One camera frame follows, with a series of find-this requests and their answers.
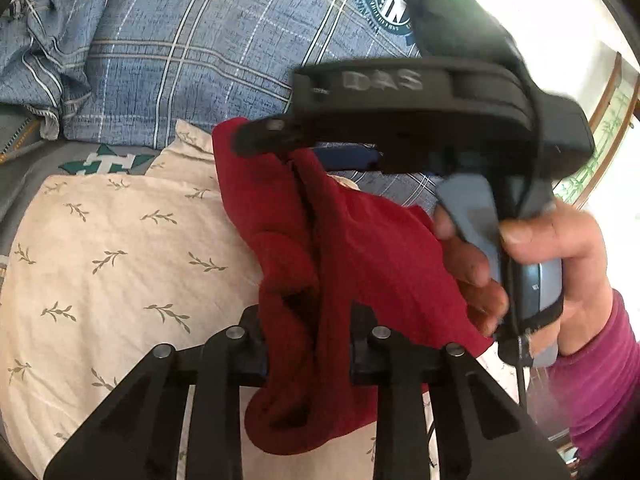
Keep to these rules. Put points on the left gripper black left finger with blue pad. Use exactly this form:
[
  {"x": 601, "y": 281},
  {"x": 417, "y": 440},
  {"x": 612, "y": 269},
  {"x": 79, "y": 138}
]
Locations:
[{"x": 175, "y": 408}]

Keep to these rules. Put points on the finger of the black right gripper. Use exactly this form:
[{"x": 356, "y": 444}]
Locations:
[{"x": 281, "y": 137}]

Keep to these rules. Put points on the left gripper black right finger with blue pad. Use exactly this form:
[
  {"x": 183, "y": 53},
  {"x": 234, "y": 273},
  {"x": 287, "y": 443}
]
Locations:
[{"x": 443, "y": 395}]

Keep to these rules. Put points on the red knit garment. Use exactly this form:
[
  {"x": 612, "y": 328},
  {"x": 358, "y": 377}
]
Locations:
[{"x": 322, "y": 248}]

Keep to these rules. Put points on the magenta sleeve forearm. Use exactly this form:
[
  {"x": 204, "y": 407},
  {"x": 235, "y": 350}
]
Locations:
[{"x": 598, "y": 386}]

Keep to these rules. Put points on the person's right hand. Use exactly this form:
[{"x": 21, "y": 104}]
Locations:
[{"x": 562, "y": 239}]

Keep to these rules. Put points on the wooden framed picture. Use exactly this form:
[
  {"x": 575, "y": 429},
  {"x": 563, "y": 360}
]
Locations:
[{"x": 611, "y": 97}]

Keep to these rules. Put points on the cream leaf-print pillow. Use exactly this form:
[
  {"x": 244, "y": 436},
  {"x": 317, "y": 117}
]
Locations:
[{"x": 113, "y": 253}]

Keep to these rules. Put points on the blue plaid pillow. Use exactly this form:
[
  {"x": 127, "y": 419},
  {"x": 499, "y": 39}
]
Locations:
[{"x": 123, "y": 72}]

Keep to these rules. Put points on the grey plaid bed sheet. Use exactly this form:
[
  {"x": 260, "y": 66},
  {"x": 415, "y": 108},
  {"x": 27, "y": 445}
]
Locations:
[{"x": 27, "y": 160}]

